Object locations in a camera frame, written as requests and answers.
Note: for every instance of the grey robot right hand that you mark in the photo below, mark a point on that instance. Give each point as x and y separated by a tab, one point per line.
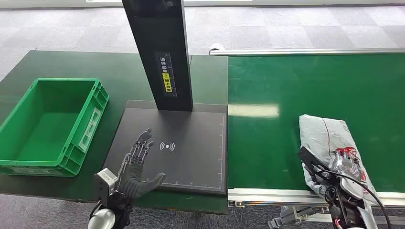
346	166

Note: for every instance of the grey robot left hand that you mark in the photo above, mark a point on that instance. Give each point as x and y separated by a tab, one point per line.
134	180

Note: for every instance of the grey red-print package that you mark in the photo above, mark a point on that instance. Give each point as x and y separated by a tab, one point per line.
319	132

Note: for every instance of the green conveyor belt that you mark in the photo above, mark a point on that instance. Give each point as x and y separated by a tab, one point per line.
284	142

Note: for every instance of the white conveyor roller end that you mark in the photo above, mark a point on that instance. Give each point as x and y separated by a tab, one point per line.
216	47

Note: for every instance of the clear crate label holder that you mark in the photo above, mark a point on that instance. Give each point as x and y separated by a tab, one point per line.
90	128

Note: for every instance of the green plastic crate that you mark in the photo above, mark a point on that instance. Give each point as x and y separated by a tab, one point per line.
47	132

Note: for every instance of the yellow warning sticker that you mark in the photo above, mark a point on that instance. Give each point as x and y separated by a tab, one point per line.
167	82

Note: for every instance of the black ruler label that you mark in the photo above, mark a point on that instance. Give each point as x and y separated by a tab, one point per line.
163	64

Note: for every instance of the black scanner column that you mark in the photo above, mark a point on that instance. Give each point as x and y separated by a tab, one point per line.
161	31

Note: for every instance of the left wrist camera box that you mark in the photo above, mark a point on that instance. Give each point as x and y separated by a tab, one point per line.
103	181

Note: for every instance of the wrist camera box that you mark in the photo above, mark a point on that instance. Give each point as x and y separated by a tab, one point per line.
103	181
308	157

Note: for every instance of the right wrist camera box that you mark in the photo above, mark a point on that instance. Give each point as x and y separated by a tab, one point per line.
308	157

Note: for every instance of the black scanner base plate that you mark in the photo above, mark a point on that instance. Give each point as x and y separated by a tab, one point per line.
189	164

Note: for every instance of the grey conveyor support frame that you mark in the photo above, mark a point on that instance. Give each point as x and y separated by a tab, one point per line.
294	218

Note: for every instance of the thick aluminium conveyor rail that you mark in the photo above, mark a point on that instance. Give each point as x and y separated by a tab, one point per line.
269	197

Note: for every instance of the thin aluminium conveyor rail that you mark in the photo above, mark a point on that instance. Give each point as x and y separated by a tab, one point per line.
300	51

